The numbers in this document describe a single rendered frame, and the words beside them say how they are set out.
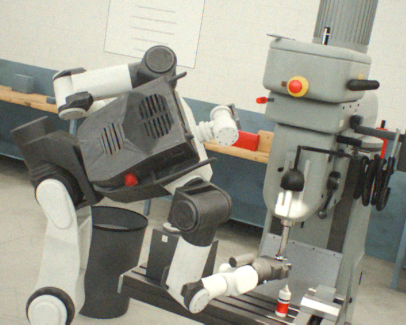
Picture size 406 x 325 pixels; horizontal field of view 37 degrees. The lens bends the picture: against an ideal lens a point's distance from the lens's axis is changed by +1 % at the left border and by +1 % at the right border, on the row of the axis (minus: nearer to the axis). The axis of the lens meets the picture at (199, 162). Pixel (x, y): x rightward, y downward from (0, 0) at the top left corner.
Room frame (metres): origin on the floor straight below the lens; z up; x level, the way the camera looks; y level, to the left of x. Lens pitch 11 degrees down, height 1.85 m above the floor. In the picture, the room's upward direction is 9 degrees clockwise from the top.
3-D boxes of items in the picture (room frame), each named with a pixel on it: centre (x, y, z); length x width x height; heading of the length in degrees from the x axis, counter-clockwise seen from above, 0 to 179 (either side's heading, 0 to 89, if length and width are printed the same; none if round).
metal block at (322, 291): (1.95, -0.50, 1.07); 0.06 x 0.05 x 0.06; 69
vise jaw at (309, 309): (1.90, -0.48, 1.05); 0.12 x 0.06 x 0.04; 69
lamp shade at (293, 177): (1.83, -0.29, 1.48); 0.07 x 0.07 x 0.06
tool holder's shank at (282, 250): (2.02, -0.33, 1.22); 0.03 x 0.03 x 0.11
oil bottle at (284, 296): (2.00, -0.37, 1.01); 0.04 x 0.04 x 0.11
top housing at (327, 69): (2.03, -0.34, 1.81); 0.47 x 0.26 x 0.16; 158
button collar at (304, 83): (1.80, -0.25, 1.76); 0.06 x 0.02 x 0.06; 68
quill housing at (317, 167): (2.02, -0.34, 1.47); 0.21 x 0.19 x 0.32; 68
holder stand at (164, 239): (2.14, 0.01, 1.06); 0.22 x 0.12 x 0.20; 62
